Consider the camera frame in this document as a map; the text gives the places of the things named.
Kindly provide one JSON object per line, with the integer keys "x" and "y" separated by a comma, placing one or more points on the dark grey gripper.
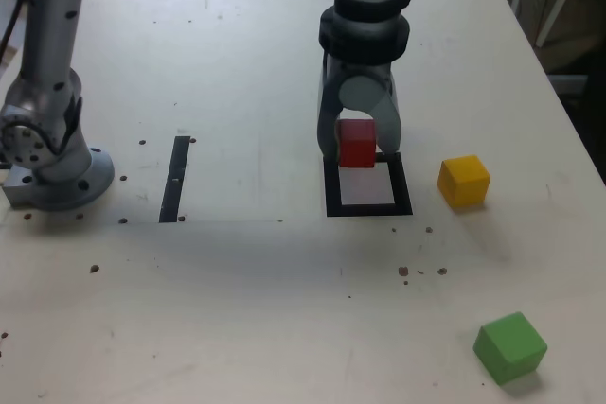
{"x": 364, "y": 69}

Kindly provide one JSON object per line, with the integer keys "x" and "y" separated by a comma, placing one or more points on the red cube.
{"x": 357, "y": 148}

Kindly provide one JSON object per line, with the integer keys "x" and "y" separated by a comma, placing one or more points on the yellow cube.
{"x": 464, "y": 181}

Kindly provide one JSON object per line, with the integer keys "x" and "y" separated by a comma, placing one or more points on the green cube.
{"x": 509, "y": 347}

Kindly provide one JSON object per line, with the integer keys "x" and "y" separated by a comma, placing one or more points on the black tape square outline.
{"x": 331, "y": 191}

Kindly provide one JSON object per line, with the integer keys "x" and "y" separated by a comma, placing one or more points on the black tape strip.
{"x": 174, "y": 181}

